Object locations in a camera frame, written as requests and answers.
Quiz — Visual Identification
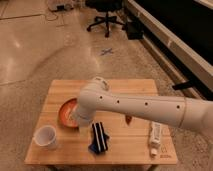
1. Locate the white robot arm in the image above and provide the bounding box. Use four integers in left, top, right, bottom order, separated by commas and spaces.
73, 77, 213, 141

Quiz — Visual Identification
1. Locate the orange ceramic bowl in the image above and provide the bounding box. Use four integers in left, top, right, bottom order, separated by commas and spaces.
58, 98, 78, 128

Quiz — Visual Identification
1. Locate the white ceramic cup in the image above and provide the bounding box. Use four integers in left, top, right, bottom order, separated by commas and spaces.
33, 125, 58, 149

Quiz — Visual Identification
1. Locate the wooden table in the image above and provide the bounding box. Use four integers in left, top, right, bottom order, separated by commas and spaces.
25, 80, 177, 167

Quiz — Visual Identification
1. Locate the blue black striped cloth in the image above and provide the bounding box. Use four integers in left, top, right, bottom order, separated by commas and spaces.
88, 122, 109, 154

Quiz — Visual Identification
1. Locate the black box on floor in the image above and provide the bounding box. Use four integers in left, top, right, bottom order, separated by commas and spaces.
126, 22, 143, 40

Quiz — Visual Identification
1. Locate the black office chair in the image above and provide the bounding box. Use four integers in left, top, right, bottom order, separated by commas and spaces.
84, 0, 127, 38

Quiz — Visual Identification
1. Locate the grey device on floor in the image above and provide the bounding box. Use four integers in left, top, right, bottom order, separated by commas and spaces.
46, 0, 75, 12

